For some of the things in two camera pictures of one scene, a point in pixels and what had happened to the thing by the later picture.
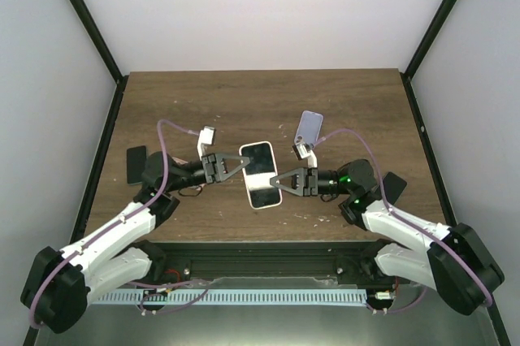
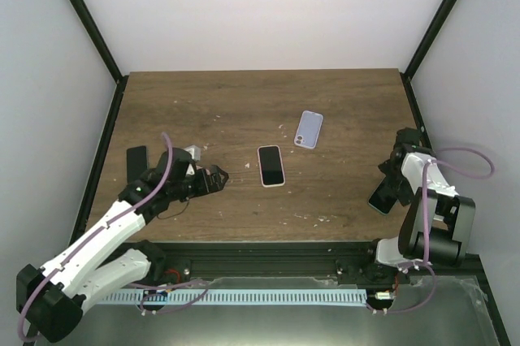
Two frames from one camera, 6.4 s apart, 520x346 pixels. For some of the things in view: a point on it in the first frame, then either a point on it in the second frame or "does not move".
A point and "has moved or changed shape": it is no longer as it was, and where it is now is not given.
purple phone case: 309,127 does not move
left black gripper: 214,165 to 205,188
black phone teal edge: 136,164 does not move
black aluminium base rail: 272,261 does not move
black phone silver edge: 262,166 has moved or changed shape
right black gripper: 302,184 to 400,192
